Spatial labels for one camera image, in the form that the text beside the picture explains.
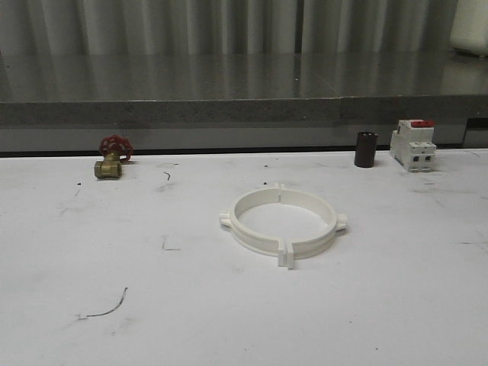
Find dark brown cylindrical coupling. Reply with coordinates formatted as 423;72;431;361
354;131;378;168

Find white half clamp ring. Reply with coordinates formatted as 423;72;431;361
220;182;288;267
279;183;348;270

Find grey stone countertop ledge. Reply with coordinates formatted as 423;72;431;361
1;52;487;129

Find white container on ledge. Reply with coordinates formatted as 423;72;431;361
450;0;487;56

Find brass valve red handwheel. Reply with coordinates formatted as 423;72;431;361
94;135;133;179

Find white circuit breaker red switch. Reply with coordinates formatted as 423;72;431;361
390;119;436;172

